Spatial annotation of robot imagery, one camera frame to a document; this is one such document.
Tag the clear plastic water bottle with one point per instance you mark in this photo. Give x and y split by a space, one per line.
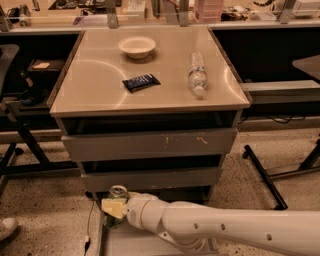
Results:
197 77

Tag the white paper bowl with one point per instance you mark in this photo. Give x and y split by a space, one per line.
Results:
137 47

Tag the grey top drawer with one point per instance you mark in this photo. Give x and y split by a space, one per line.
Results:
145 145

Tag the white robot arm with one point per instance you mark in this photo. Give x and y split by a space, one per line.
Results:
187 226

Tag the dark box on shelf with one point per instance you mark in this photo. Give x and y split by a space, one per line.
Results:
44 73

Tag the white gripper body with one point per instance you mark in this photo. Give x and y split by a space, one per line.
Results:
139 209

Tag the grey middle drawer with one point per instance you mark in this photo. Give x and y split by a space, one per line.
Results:
152 179

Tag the grey drawer cabinet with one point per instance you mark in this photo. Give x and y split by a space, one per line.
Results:
152 109

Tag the dark blue snack bar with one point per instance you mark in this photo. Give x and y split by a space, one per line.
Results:
140 82

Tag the black wheeled stand leg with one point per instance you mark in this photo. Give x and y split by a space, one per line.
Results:
248 153

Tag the pink storage box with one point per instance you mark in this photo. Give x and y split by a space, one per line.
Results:
208 11

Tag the white shoe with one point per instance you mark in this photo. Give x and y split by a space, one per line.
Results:
7 227

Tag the grey open bottom drawer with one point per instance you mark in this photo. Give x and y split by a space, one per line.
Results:
130 241

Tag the black office chair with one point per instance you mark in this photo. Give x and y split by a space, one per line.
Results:
8 54

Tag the green soda can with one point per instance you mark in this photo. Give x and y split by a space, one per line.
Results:
116 191

